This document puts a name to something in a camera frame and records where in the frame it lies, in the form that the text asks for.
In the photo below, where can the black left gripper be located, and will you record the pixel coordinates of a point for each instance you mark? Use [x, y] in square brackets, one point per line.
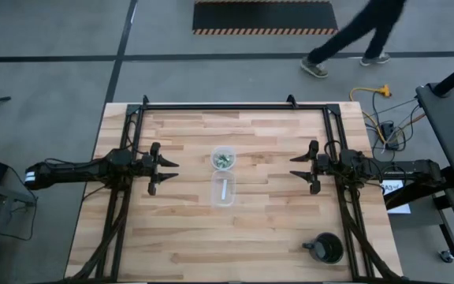
[151, 169]

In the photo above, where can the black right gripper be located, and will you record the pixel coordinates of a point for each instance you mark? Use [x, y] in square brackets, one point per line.
[319, 163]

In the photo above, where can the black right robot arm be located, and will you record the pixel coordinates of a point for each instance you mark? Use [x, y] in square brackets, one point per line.
[400, 167]

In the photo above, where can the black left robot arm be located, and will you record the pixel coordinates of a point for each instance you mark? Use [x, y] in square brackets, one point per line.
[73, 170]

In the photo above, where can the round clear plastic container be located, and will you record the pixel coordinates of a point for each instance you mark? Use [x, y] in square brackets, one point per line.
[213, 158]

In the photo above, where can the rectangular clear plastic container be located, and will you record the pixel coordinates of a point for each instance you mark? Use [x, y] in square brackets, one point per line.
[223, 197]

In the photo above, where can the black mug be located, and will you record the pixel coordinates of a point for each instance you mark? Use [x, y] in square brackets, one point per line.
[325, 248]

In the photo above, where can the white paper label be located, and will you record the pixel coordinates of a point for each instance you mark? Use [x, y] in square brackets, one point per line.
[392, 185]

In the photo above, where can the black power strip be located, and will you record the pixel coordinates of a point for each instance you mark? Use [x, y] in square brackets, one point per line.
[388, 132]

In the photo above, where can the white paper sheet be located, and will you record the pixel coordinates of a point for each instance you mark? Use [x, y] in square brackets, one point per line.
[399, 208]

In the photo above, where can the person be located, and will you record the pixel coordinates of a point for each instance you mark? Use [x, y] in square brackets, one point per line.
[353, 27]

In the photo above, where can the black side table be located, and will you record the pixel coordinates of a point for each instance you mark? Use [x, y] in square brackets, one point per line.
[447, 126]

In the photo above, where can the black hazard-striped floor mat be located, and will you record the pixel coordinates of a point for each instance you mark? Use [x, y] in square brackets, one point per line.
[264, 16]

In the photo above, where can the grey caster wheel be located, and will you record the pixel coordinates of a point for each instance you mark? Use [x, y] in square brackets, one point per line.
[445, 256]

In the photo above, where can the black frame foot bracket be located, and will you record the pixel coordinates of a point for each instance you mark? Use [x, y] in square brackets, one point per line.
[145, 99]
[291, 100]

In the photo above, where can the black aluminium table frame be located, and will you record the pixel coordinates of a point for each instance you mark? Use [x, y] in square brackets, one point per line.
[231, 107]

